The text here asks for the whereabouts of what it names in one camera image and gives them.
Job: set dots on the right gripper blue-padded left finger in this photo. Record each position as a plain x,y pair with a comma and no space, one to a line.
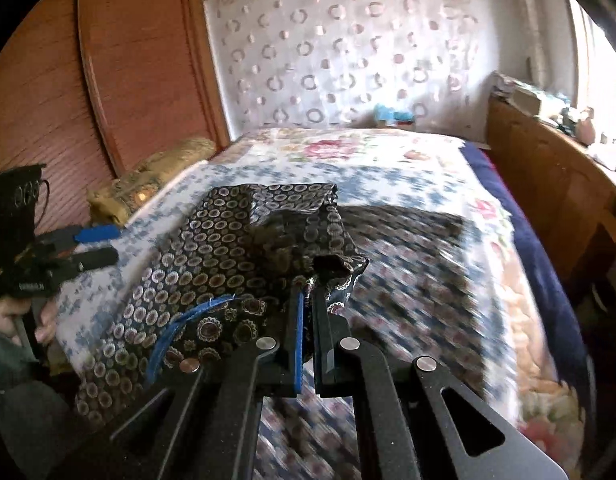
200,419

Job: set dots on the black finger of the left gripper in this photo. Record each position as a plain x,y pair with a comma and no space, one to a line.
88,261

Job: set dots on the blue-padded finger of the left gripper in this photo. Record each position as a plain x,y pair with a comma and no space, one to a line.
75,235

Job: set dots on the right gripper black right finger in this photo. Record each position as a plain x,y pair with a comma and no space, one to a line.
414,420

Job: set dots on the navy circle-patterned shirt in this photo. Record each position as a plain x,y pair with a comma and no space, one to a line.
231,272

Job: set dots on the person's left hand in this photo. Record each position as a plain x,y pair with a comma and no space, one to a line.
12,311

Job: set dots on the olive patterned pillow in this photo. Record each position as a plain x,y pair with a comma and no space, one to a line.
119,201

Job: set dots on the blue floral white sheet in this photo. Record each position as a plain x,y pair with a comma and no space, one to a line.
89,304

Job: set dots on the floral bed cover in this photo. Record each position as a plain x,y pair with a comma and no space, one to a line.
415,170

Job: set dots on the wooden louvered wardrobe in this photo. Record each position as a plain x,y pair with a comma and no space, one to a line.
90,88

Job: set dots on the sheer circle-patterned curtain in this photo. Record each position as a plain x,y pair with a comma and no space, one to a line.
335,63

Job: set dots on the wooden side cabinet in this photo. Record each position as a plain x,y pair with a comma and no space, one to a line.
569,200

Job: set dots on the blue item box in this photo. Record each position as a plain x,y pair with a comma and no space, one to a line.
387,117

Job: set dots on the pink bottle on cabinet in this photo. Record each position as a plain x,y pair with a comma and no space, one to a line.
585,132

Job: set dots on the cardboard box on cabinet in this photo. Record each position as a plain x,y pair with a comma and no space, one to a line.
527,100

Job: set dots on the window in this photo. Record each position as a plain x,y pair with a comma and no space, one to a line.
596,70

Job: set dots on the gathered window curtain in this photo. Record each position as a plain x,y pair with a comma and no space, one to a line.
534,25

